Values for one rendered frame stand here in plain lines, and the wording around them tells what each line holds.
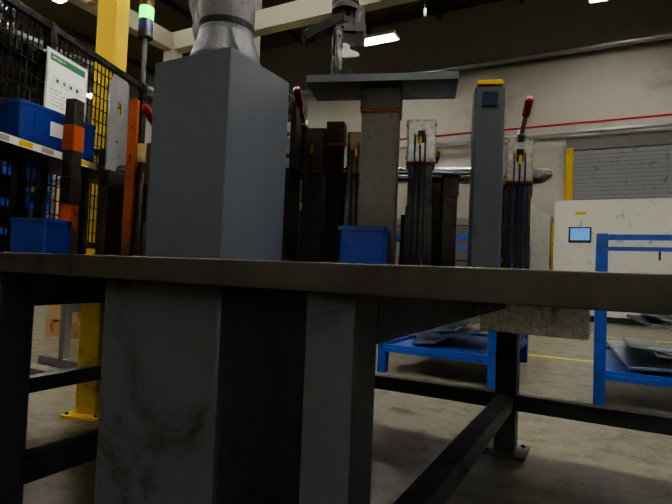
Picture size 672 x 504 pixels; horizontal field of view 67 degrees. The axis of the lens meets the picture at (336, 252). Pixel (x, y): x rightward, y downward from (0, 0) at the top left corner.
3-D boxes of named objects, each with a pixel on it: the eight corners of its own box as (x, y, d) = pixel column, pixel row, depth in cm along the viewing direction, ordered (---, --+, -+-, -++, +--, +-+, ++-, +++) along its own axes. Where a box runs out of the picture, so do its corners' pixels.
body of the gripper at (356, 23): (365, 47, 129) (366, 1, 129) (331, 45, 128) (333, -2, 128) (360, 60, 136) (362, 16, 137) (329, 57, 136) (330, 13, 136)
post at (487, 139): (497, 272, 125) (502, 97, 127) (502, 272, 118) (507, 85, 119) (465, 271, 127) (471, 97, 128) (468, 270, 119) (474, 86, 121)
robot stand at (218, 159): (220, 260, 93) (230, 45, 94) (144, 257, 102) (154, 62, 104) (281, 263, 111) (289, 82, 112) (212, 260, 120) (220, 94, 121)
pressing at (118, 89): (125, 175, 183) (130, 83, 185) (106, 169, 172) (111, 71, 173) (124, 175, 184) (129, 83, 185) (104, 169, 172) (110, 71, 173)
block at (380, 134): (396, 268, 130) (402, 95, 131) (395, 268, 122) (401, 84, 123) (358, 266, 131) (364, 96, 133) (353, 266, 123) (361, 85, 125)
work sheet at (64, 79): (84, 146, 203) (88, 70, 204) (42, 130, 181) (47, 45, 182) (79, 146, 203) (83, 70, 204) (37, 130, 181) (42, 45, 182)
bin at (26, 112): (95, 163, 178) (98, 126, 178) (18, 141, 149) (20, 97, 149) (58, 164, 183) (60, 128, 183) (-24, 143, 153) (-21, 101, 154)
